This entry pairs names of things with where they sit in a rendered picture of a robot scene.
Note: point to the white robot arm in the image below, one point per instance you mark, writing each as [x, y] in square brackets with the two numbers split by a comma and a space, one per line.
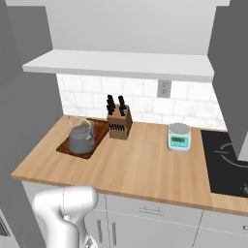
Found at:
[61, 213]

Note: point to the dark wooden tray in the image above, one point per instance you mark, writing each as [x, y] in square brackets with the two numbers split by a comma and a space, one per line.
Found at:
[98, 135]

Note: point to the grey kettle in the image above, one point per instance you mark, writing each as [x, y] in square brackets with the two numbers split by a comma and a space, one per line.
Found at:
[80, 142]

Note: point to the grey cabinet door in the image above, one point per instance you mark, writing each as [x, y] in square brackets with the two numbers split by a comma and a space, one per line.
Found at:
[231, 64]

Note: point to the wooden knife block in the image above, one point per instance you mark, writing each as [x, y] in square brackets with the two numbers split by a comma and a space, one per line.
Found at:
[120, 127]

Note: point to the white kitchen scale teal display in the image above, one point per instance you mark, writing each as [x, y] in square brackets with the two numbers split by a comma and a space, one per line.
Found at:
[179, 139]

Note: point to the wide grey drawer front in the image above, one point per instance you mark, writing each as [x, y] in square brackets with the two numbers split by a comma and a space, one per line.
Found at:
[129, 206]

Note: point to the grey tall unit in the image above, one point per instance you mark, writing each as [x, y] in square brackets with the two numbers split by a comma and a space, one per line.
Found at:
[22, 135]

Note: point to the narrow grey cupboard door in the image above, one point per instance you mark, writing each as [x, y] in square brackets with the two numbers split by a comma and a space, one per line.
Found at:
[104, 231]

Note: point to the black hob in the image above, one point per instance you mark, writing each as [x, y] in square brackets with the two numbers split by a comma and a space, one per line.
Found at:
[226, 171]

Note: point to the wide grey cupboard door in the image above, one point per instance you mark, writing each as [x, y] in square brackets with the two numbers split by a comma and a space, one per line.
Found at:
[155, 235]

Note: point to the grey wall outlet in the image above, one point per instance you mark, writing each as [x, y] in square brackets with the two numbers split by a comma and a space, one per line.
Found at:
[164, 88]

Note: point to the white open wall cabinet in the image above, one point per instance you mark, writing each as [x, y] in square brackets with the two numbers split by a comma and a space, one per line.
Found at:
[122, 64]

